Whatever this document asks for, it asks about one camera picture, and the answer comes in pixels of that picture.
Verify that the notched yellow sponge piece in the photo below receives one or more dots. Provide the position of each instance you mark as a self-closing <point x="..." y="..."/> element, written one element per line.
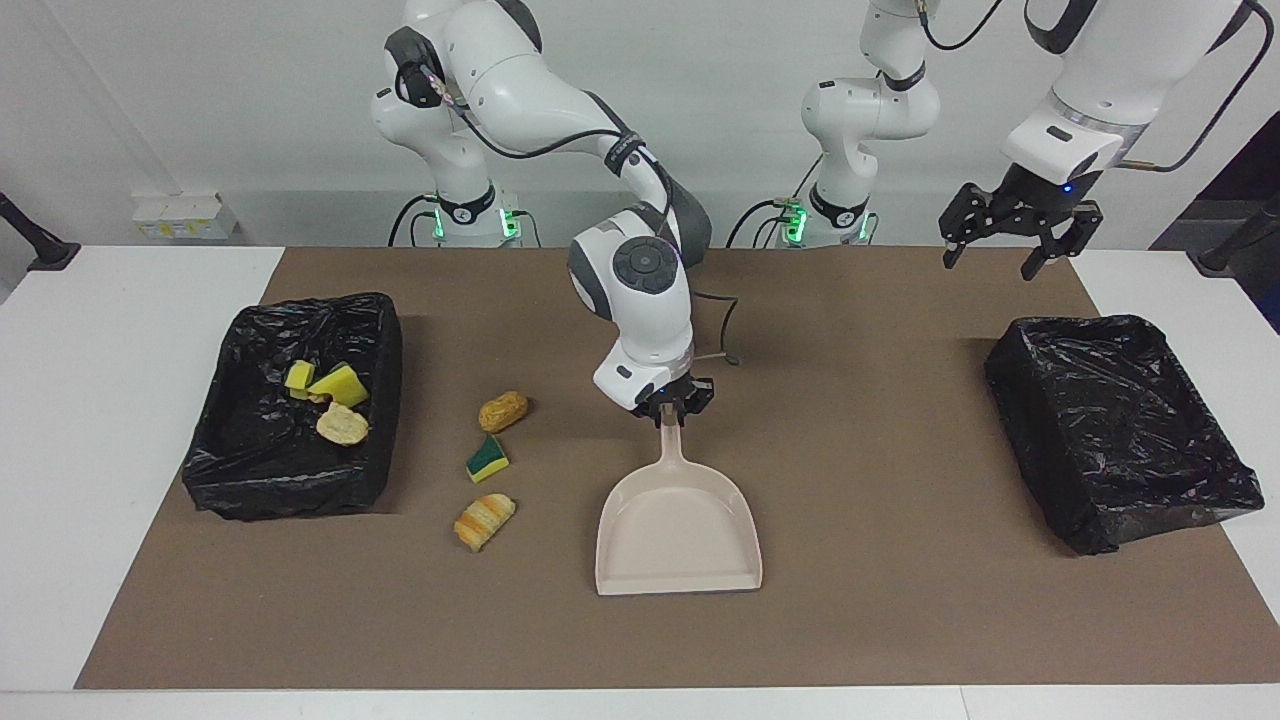
<point x="299" y="376"/>

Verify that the round brown bread roll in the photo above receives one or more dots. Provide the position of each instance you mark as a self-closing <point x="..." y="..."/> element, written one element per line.
<point x="503" y="411"/>

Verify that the bin with black bag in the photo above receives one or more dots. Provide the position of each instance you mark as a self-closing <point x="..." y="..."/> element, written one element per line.
<point x="1120" y="430"/>
<point x="250" y="450"/>

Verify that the dark partition panel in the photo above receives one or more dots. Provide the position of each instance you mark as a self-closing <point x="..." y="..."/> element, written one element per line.
<point x="1255" y="165"/>

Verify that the yellow green sponge wedge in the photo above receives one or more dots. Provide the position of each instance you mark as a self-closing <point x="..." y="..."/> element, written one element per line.
<point x="340" y="385"/>

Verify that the beige plastic dustpan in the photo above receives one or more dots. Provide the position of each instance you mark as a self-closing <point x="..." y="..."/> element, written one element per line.
<point x="680" y="530"/>

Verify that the green yellow sponge piece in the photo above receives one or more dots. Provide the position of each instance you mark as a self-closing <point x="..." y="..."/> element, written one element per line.
<point x="487" y="460"/>

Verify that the brown table mat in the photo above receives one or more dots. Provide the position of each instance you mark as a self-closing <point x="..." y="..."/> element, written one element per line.
<point x="640" y="640"/>

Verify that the pale flaky pastry piece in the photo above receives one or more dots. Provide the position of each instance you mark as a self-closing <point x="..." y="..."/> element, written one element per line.
<point x="342" y="425"/>

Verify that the black stand leg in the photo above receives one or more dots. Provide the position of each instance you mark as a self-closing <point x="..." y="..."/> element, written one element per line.
<point x="40" y="248"/>
<point x="1235" y="245"/>

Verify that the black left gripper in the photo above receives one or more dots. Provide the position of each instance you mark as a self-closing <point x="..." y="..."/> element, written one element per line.
<point x="1035" y="198"/>

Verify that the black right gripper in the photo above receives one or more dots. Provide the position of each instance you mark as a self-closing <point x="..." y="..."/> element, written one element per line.
<point x="675" y="398"/>

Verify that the orange striped croissant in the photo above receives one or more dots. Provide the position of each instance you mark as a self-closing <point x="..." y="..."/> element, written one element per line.
<point x="485" y="521"/>

